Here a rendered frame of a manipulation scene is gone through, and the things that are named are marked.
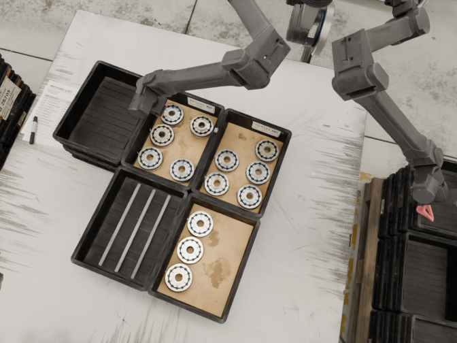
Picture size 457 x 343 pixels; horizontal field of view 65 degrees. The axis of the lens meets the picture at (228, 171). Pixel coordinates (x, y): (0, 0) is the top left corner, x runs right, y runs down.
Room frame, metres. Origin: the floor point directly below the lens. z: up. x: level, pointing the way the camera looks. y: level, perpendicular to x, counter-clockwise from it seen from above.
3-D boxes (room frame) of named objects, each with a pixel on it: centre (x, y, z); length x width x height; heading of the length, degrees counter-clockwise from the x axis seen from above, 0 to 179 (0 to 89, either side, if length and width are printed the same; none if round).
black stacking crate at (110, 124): (0.63, 0.54, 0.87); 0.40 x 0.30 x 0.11; 169
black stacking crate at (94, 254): (0.18, 0.32, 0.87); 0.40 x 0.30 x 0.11; 169
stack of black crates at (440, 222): (0.66, -1.11, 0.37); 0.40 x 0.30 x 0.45; 176
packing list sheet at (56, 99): (0.66, 0.86, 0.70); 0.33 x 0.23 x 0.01; 177
